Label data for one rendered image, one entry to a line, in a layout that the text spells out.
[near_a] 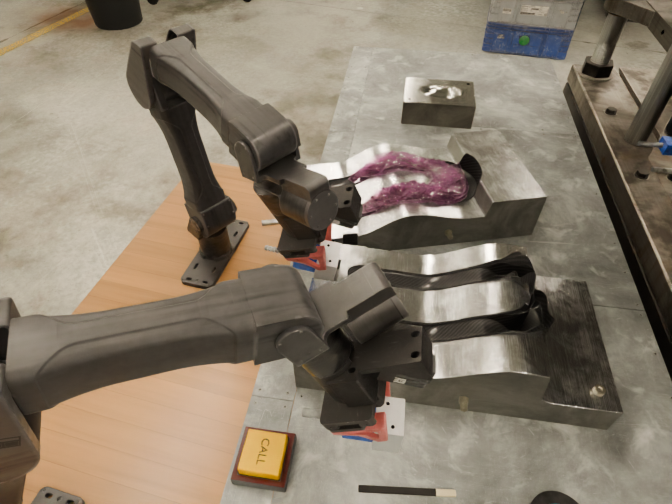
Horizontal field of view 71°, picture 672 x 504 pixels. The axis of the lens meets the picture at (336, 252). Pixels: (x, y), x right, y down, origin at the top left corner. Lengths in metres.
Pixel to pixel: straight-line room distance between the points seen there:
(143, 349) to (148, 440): 0.45
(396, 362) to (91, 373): 0.27
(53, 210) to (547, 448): 2.39
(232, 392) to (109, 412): 0.20
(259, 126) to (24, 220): 2.16
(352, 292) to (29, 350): 0.27
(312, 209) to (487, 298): 0.34
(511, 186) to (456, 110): 0.41
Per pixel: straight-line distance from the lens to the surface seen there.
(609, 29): 1.87
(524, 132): 1.48
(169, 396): 0.87
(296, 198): 0.63
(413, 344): 0.50
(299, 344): 0.43
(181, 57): 0.75
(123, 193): 2.66
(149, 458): 0.83
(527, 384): 0.76
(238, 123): 0.65
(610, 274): 1.12
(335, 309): 0.46
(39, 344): 0.42
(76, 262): 2.37
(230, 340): 0.41
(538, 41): 4.03
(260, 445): 0.76
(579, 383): 0.85
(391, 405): 0.64
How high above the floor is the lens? 1.53
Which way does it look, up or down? 46 degrees down
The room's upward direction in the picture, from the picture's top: straight up
